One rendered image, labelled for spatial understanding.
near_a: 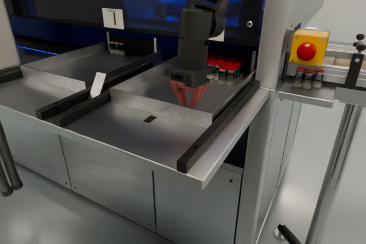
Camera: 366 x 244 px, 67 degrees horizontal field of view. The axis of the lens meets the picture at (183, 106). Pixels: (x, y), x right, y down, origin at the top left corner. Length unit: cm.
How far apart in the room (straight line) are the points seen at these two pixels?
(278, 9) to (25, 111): 61
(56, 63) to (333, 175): 96
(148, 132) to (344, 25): 496
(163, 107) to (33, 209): 132
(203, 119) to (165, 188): 64
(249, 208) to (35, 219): 114
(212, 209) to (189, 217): 13
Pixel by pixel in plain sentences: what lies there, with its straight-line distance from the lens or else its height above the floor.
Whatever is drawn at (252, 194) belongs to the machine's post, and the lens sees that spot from 95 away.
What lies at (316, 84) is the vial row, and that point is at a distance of 81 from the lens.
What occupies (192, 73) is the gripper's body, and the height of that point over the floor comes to 100.
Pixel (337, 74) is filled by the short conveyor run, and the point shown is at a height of 91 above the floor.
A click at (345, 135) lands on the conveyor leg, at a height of 72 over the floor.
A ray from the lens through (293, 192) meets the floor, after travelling 180.
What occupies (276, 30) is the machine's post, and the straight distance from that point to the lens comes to 72.
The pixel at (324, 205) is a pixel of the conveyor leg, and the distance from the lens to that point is 110.
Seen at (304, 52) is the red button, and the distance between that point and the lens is 68.
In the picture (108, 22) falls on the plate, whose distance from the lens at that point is 97.
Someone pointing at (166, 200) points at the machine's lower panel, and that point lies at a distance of 118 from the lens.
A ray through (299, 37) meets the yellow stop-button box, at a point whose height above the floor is 102.
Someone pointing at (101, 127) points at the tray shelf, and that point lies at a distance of 57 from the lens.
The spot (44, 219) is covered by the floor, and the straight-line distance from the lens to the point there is 170.
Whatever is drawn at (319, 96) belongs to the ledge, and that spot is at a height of 88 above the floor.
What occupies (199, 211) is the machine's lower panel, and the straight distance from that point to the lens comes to 112.
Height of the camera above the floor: 116
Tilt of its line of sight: 26 degrees down
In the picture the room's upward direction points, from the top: straight up
